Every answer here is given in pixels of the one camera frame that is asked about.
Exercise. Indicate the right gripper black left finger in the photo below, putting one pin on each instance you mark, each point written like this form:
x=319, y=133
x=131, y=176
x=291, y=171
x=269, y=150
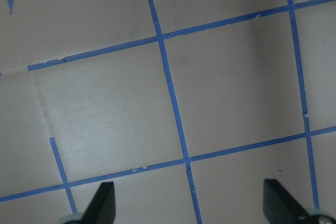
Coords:
x=101, y=210

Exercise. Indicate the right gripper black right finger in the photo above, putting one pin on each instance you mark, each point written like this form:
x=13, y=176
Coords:
x=280, y=207

